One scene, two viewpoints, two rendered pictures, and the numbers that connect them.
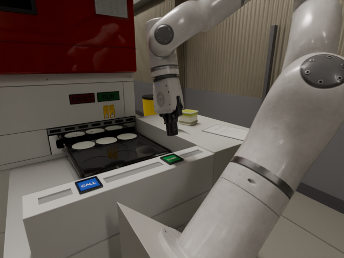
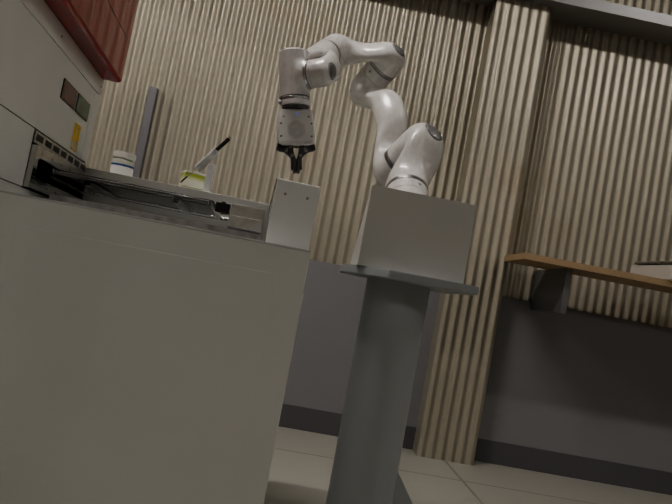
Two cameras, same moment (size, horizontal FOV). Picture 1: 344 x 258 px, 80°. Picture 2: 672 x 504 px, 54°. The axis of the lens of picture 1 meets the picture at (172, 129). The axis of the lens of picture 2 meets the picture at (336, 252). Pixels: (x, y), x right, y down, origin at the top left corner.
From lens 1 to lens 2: 1.62 m
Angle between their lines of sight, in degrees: 64
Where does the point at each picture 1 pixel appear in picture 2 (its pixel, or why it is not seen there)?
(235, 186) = (414, 186)
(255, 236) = not seen: hidden behind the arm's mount
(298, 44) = (393, 117)
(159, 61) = (306, 91)
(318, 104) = (435, 147)
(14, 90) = (40, 32)
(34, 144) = (19, 152)
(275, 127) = (418, 158)
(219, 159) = not seen: hidden behind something
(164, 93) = (305, 124)
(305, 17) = (392, 100)
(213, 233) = not seen: hidden behind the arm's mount
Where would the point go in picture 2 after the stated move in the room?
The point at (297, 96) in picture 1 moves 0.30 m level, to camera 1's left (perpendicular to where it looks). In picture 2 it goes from (427, 142) to (384, 105)
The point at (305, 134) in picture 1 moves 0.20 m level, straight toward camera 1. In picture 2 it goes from (430, 164) to (476, 157)
